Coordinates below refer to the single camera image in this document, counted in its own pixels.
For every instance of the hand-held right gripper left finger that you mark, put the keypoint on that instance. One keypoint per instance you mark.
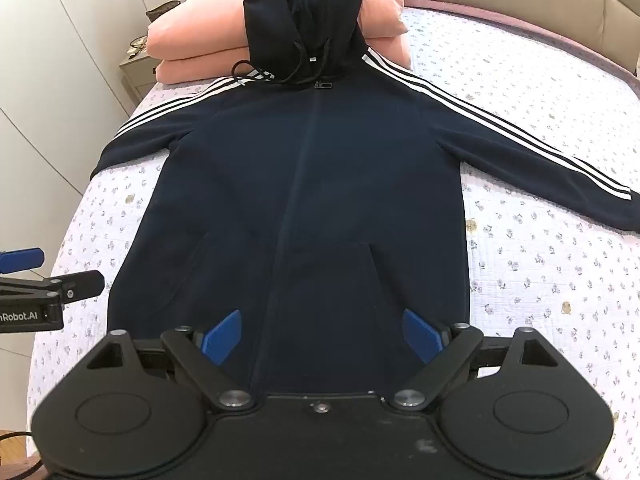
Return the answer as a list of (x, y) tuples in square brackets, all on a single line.
[(222, 337)]

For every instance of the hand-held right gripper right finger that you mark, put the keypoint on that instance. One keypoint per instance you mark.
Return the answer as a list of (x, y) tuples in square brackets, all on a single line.
[(421, 336)]

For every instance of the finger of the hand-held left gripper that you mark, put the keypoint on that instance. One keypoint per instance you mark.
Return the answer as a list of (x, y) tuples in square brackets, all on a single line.
[(82, 284), (22, 259)]

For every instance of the navy hoodie with white stripes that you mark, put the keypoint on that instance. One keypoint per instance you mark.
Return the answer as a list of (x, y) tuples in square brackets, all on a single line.
[(320, 200)]

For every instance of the floral quilted bedspread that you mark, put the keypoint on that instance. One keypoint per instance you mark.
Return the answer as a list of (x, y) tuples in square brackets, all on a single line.
[(540, 240)]

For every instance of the white wardrobe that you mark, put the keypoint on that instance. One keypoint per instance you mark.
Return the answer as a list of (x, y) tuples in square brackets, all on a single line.
[(65, 60)]

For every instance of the cream nightstand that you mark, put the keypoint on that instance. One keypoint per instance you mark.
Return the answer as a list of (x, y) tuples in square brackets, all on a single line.
[(135, 77)]

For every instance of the eyeglasses on nightstand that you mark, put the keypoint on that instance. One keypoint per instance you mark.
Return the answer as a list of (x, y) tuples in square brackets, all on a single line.
[(136, 45)]

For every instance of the pink folded duvet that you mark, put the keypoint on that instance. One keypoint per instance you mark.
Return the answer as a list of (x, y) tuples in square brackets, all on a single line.
[(200, 30)]

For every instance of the brown patterned bag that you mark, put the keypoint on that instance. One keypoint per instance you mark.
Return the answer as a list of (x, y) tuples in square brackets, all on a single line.
[(159, 10)]

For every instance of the beige padded headboard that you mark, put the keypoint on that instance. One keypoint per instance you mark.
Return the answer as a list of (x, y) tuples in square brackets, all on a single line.
[(525, 0)]

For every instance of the mauve bed frame edge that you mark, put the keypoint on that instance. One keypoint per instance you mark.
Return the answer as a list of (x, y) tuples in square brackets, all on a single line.
[(550, 35)]

